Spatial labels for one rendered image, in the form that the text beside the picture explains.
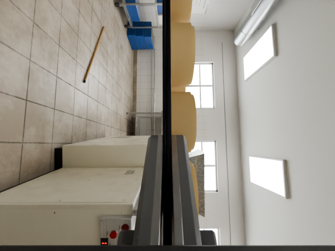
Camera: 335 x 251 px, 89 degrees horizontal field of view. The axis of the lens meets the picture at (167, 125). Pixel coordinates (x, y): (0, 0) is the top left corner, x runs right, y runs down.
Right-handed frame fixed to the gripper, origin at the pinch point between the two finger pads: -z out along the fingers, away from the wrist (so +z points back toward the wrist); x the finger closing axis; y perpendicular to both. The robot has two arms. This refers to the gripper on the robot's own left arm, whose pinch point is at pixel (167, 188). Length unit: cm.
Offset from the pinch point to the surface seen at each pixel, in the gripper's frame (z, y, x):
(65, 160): -89, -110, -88
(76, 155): -92, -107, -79
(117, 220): -26, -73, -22
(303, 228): -90, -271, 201
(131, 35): -461, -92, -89
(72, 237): -23, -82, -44
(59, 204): -32, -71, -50
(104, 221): -26, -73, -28
